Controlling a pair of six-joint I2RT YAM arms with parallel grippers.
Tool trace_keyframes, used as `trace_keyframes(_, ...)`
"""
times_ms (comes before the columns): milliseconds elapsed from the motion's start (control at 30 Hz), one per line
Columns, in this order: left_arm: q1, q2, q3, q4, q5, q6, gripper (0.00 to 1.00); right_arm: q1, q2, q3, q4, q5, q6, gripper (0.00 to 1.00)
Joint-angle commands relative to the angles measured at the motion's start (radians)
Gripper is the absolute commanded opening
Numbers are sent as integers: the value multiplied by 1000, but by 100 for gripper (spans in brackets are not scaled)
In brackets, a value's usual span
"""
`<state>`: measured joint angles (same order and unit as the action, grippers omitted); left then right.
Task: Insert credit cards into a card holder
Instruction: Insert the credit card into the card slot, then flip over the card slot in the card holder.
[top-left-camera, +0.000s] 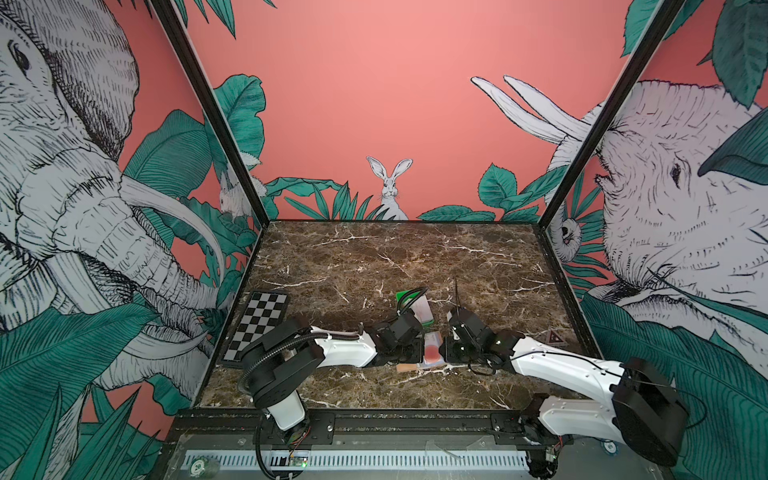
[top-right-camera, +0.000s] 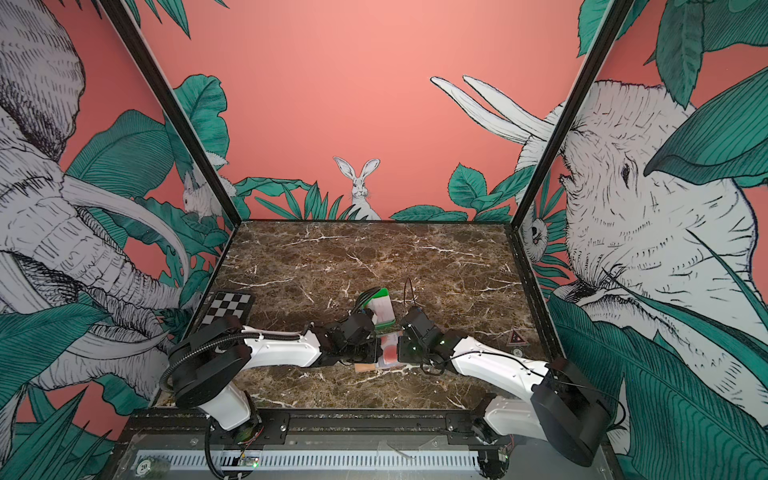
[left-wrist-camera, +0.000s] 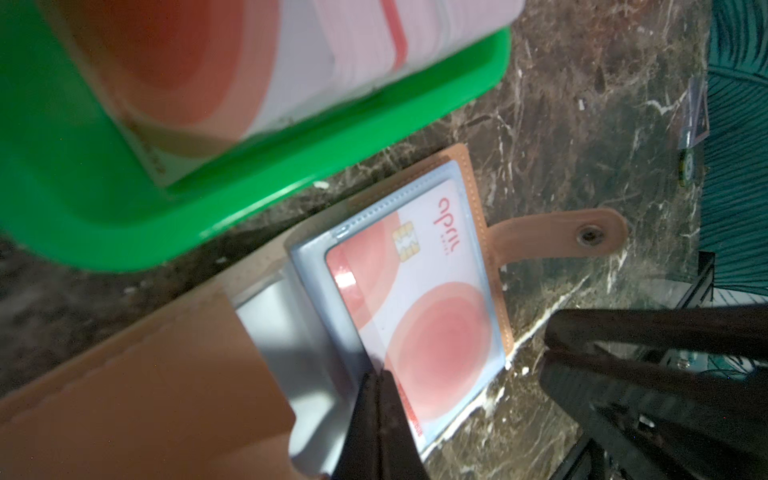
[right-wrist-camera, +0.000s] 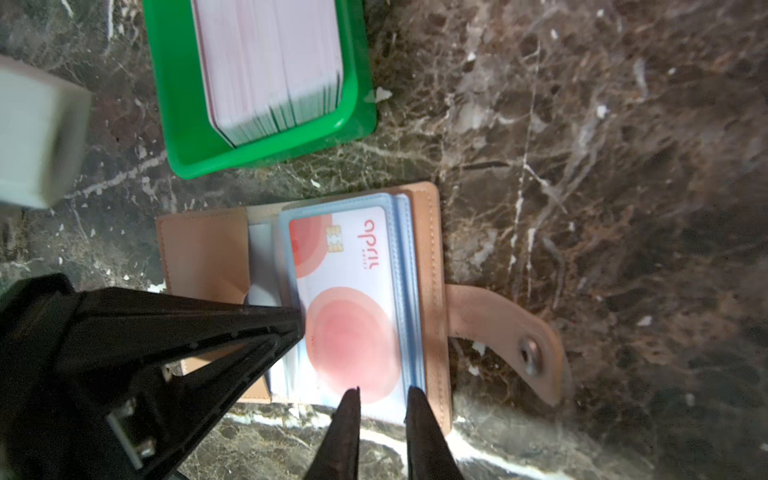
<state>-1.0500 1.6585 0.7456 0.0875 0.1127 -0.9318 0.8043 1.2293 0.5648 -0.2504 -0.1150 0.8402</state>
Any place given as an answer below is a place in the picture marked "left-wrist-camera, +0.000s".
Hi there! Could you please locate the green plastic tray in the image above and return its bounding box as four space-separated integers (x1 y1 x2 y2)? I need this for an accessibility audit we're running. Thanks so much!
1 1 511 272

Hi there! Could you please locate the black front mounting rail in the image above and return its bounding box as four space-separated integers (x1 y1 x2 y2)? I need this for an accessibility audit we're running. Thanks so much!
541 252 723 479

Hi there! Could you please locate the pink leather card holder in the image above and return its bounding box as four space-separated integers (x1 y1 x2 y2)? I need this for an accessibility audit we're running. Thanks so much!
1 144 628 479

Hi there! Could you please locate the white red credit card stack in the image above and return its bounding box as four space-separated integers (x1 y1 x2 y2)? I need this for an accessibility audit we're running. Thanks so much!
40 1 524 186

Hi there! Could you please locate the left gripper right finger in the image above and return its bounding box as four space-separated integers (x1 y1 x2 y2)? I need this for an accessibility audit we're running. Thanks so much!
379 370 429 480

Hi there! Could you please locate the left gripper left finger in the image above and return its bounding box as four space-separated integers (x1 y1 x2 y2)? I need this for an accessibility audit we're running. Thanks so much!
331 370 380 480

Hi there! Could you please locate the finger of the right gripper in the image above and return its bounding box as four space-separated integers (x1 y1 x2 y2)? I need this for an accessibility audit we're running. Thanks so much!
539 306 767 479

